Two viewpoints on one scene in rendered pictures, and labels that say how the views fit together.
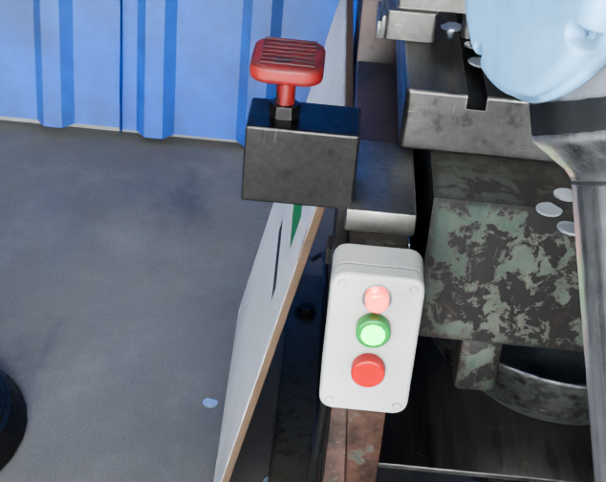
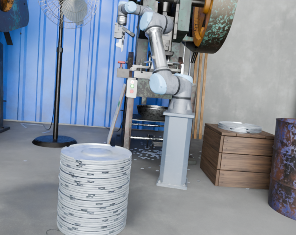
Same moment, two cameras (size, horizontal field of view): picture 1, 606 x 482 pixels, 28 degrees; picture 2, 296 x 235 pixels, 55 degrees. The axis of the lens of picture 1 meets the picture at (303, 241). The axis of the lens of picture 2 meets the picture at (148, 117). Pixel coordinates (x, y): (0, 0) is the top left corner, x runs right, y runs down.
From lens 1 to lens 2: 1.43 m
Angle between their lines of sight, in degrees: 25
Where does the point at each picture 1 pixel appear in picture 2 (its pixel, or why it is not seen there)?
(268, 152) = (119, 71)
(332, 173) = (126, 73)
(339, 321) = (128, 85)
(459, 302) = (141, 91)
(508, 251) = (146, 84)
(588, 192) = (148, 35)
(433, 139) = (137, 76)
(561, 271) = not seen: hidden behind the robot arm
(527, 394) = (150, 112)
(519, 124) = (146, 74)
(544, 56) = (144, 24)
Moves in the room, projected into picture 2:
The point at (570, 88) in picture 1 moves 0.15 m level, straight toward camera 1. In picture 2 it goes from (146, 26) to (143, 20)
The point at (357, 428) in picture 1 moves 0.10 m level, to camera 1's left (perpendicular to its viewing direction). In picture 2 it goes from (130, 105) to (117, 104)
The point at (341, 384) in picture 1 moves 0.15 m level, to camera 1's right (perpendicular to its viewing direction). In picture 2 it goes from (128, 93) to (148, 95)
